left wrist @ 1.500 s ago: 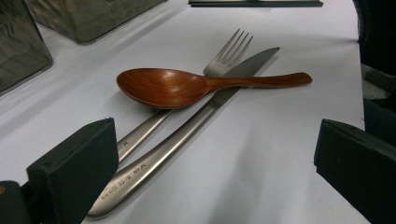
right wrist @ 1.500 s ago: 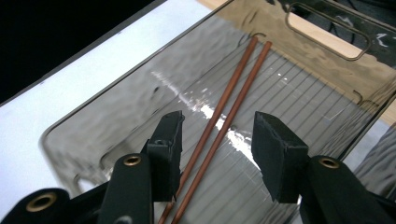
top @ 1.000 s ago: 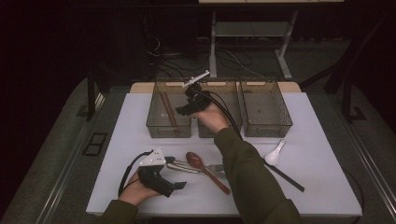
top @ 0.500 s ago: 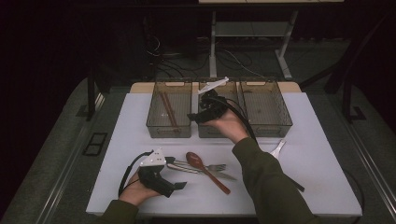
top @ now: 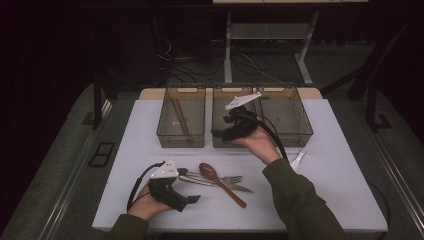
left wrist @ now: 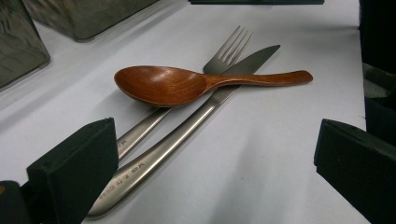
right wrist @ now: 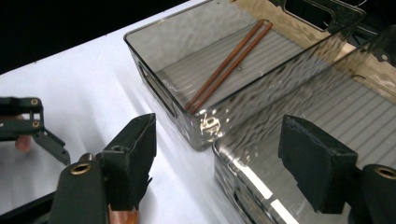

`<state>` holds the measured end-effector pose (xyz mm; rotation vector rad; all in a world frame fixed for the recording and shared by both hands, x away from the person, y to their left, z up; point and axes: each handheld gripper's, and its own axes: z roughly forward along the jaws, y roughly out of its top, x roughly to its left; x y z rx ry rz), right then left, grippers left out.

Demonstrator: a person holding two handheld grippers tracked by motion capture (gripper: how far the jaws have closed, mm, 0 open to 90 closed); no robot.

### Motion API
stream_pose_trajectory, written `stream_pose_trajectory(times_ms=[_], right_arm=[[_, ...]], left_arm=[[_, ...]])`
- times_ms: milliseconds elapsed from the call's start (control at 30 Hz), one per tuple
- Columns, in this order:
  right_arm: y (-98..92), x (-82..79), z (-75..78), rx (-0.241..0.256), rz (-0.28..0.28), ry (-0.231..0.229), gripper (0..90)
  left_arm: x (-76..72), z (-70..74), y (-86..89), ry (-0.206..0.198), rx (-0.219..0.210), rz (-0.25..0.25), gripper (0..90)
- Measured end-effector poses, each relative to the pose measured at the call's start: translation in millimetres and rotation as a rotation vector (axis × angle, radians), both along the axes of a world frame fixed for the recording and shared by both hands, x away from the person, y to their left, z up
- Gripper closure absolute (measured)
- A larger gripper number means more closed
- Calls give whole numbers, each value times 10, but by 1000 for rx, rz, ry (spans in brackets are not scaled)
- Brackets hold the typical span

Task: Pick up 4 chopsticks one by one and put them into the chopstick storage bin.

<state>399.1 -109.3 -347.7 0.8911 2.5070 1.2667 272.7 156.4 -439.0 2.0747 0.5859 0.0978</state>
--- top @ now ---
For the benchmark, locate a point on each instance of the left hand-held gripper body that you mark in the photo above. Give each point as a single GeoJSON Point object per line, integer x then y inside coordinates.
{"type": "Point", "coordinates": [165, 193]}

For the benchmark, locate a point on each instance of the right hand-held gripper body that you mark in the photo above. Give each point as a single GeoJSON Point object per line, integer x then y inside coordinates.
{"type": "Point", "coordinates": [245, 125]}

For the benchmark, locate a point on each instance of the clear grey plastic bin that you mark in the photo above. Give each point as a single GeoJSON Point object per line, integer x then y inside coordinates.
{"type": "Point", "coordinates": [196, 116]}
{"type": "Point", "coordinates": [290, 113]}
{"type": "Point", "coordinates": [220, 103]}

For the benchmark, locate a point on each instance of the brown wooden spoon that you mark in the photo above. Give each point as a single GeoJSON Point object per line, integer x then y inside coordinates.
{"type": "Point", "coordinates": [207, 170]}

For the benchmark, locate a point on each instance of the metal fork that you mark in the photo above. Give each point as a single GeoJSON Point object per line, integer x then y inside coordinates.
{"type": "Point", "coordinates": [233, 179]}

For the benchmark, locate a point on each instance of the metal forks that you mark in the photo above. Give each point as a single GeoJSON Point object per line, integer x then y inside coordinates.
{"type": "Point", "coordinates": [240, 188]}

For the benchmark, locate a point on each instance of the person's left hand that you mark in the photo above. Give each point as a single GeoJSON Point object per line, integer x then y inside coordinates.
{"type": "Point", "coordinates": [145, 206]}

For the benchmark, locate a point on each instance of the person's right hand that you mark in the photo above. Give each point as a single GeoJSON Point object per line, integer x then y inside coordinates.
{"type": "Point", "coordinates": [261, 145]}

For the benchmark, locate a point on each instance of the black metal stand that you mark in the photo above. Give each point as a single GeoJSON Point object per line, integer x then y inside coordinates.
{"type": "Point", "coordinates": [371, 106]}
{"type": "Point", "coordinates": [97, 106]}

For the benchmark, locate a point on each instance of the white metal desk frame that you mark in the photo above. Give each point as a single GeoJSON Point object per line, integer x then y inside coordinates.
{"type": "Point", "coordinates": [227, 50]}

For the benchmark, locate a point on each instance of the black rectangular floor frame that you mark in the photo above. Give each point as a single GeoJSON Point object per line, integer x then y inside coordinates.
{"type": "Point", "coordinates": [94, 154]}

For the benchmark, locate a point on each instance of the metal floor rail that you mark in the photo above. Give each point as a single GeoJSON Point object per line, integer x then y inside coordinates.
{"type": "Point", "coordinates": [400, 180]}
{"type": "Point", "coordinates": [66, 190]}

